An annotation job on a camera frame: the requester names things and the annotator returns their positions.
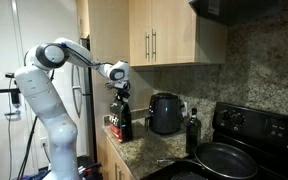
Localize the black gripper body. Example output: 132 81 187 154
105 81 132 96

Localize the black protein powder bag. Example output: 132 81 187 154
108 96 134 144

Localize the stainless steel refrigerator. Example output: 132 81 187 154
71 35 98 164

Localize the white backsplash outlet plug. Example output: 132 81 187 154
182 101 189 118

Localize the light wood lower cabinet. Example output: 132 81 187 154
97 132 137 180

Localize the light wood cabinet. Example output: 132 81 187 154
75 0 228 68
97 132 137 180

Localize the orange black clamp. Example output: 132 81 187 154
83 161 103 174

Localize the dark olive oil bottle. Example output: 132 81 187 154
185 107 202 158

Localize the light wood upper cabinet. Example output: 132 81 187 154
75 0 228 68

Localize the black frying pan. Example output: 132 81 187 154
156 142 259 180

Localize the black range hood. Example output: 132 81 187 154
187 0 288 27

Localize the black electric stove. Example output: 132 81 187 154
140 101 288 180

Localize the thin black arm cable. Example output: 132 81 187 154
61 42 114 68

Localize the metal cabinet door handle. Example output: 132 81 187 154
151 28 157 62
144 31 150 61

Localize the white wall power outlet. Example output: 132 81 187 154
39 136 49 149

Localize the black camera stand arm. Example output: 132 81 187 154
0 87 22 118

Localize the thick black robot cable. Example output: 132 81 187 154
16 114 39 180

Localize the black camera on stand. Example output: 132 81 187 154
4 72 17 80

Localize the thin white hanging cable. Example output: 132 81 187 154
6 78 14 180

